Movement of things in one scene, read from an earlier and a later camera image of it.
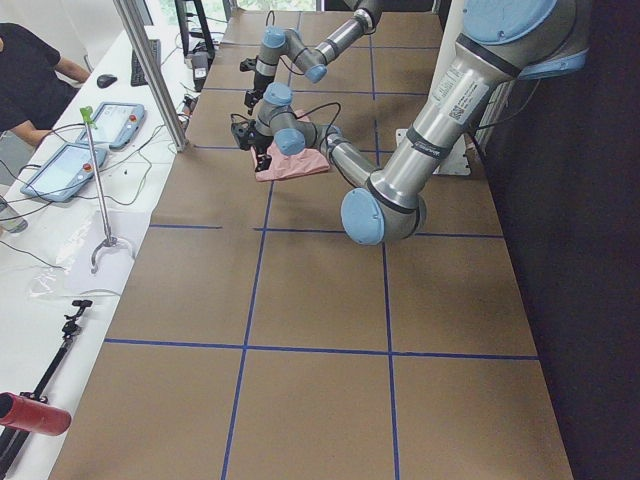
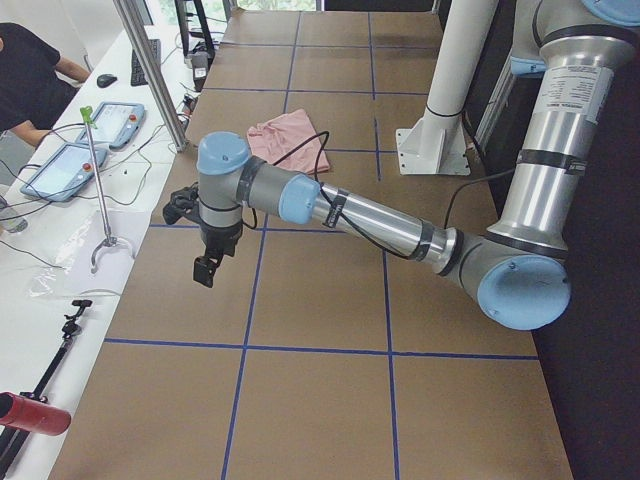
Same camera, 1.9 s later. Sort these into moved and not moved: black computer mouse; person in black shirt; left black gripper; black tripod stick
Moved: left black gripper
Not moved: black computer mouse; person in black shirt; black tripod stick
